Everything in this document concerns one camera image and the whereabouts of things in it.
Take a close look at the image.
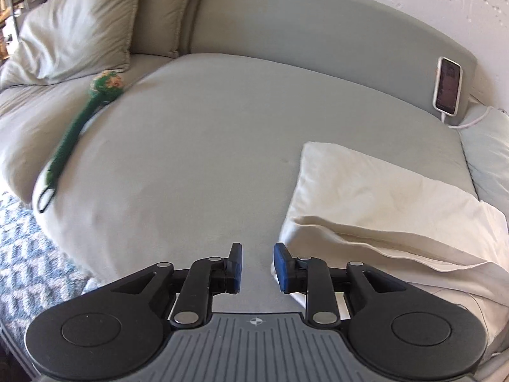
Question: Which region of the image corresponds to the blue white patterned rug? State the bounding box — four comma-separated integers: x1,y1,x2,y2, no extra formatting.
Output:
0,192,98,348

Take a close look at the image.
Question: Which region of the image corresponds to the large grey throw pillow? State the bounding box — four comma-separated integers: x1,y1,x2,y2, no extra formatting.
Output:
1,0,139,90

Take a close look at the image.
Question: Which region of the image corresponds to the grey sofa backrest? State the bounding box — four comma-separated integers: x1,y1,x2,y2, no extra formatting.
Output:
179,0,477,121

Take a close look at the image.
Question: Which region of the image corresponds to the grey sofa seat cushion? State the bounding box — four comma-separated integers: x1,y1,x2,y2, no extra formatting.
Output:
1,54,174,214
31,52,478,287

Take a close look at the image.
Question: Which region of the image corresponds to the left grey sofa seat cushion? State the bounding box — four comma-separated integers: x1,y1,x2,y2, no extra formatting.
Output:
1,54,174,214

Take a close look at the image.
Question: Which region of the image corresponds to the white smartphone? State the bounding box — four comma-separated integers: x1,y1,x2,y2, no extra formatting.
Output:
432,56,463,117

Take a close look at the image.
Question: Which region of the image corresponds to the green fabric massage hammer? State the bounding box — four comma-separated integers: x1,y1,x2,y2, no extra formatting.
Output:
36,70,124,213

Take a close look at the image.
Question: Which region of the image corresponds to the light grey side cushion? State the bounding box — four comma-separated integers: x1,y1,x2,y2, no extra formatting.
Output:
459,103,509,217

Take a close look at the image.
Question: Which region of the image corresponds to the white charging cable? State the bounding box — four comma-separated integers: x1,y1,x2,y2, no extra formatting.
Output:
440,104,509,130

